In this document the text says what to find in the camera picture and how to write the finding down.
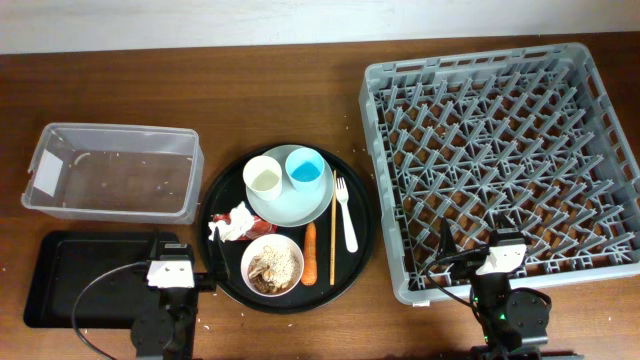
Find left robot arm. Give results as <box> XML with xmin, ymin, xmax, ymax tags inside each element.
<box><xmin>70</xmin><ymin>231</ymin><xmax>230</xmax><ymax>359</ymax></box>

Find red snack wrapper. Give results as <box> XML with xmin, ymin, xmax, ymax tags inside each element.
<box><xmin>208</xmin><ymin>214</ymin><xmax>277</xmax><ymax>241</ymax></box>

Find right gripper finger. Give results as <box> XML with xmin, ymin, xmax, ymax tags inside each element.
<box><xmin>438</xmin><ymin>217</ymin><xmax>457</xmax><ymax>259</ymax></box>
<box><xmin>493</xmin><ymin>212</ymin><xmax>518</xmax><ymax>231</ymax></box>

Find white label on bin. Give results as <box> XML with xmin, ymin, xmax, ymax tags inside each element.
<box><xmin>34</xmin><ymin>150</ymin><xmax>63</xmax><ymax>197</ymax></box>

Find cream cup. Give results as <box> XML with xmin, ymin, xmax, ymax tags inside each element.
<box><xmin>243</xmin><ymin>155</ymin><xmax>283</xmax><ymax>201</ymax></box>

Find wooden chopstick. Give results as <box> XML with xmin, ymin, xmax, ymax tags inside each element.
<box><xmin>329</xmin><ymin>169</ymin><xmax>337</xmax><ymax>286</ymax></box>

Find grey dishwasher rack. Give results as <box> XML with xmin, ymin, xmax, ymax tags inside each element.
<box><xmin>359</xmin><ymin>43</ymin><xmax>639</xmax><ymax>306</ymax></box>

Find clear plastic waste bin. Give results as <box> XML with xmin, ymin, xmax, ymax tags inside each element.
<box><xmin>21</xmin><ymin>123</ymin><xmax>204</xmax><ymax>225</ymax></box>

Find white tissue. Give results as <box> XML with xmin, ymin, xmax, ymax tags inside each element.
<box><xmin>208</xmin><ymin>202</ymin><xmax>255</xmax><ymax>241</ymax></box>

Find light blue cup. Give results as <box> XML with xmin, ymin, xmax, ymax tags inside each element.
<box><xmin>285</xmin><ymin>147</ymin><xmax>325</xmax><ymax>192</ymax></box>

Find white plastic fork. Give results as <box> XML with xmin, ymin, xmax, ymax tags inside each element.
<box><xmin>336</xmin><ymin>177</ymin><xmax>358</xmax><ymax>253</ymax></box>

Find round black serving tray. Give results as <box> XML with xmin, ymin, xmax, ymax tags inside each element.
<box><xmin>198</xmin><ymin>146</ymin><xmax>376</xmax><ymax>314</ymax></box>

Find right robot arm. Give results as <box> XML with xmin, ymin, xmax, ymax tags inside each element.
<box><xmin>425</xmin><ymin>215</ymin><xmax>581</xmax><ymax>360</ymax></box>

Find orange carrot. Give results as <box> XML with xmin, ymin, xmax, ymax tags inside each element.
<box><xmin>301</xmin><ymin>222</ymin><xmax>318</xmax><ymax>286</ymax></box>

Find black rectangular tray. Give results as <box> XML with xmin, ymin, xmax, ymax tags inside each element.
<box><xmin>23</xmin><ymin>231</ymin><xmax>178</xmax><ymax>329</ymax></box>

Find white bowl with food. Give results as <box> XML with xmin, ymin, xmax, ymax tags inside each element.
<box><xmin>240</xmin><ymin>234</ymin><xmax>305</xmax><ymax>298</ymax></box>

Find pale green plate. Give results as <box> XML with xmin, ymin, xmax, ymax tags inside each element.
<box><xmin>245</xmin><ymin>144</ymin><xmax>334</xmax><ymax>227</ymax></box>

